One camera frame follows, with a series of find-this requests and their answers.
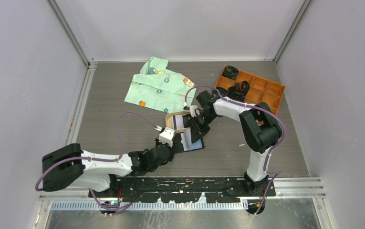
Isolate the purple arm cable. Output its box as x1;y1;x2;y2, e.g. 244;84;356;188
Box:
184;86;287;216
35;112;164;216

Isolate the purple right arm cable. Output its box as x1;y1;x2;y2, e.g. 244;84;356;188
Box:
184;86;287;216

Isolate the slotted metal cable duct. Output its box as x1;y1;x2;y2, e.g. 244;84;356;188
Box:
51;199;248;211

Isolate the orange compartment organizer tray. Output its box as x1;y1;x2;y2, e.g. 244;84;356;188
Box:
215;69;285;115

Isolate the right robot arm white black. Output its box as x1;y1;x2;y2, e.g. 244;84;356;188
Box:
184;90;284;196

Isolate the black leather card holder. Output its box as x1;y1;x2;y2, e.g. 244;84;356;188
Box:
177;129;205;153

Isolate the rolled dark belt front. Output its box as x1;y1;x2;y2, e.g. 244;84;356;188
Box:
215;87;228;98

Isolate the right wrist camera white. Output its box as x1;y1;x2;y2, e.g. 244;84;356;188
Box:
183;102;202;117

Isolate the white striped card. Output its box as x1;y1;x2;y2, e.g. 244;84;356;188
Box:
173;115;185;130

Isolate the rolled dark belt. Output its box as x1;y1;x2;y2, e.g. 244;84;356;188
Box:
215;87;228;98
222;65;239;80

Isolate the rolled dark belt back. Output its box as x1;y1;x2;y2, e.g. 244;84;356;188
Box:
222;65;239;80

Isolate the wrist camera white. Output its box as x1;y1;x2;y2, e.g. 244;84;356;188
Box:
155;125;176;147
183;102;202;117

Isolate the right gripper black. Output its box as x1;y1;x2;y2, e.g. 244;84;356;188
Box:
187;112;216;144

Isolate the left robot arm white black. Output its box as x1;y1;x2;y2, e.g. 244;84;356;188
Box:
35;134;187;197

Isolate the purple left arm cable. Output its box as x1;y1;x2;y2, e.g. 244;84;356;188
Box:
35;112;164;216

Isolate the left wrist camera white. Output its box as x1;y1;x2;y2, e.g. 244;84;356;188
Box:
155;125;176;147

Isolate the beige oval tray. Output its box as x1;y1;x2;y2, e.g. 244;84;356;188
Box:
165;111;191;133

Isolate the green cartoon print cloth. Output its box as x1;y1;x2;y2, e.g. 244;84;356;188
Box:
125;56;196;113

